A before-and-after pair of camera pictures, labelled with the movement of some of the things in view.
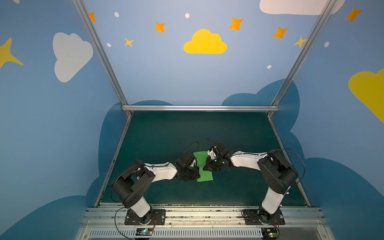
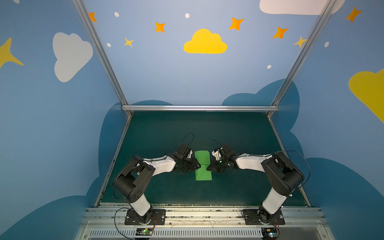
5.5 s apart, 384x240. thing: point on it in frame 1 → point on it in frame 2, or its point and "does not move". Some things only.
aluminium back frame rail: (199, 108) does not move
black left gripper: (192, 169) → (189, 163)
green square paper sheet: (201, 157) does not move
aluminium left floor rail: (117, 151) does not move
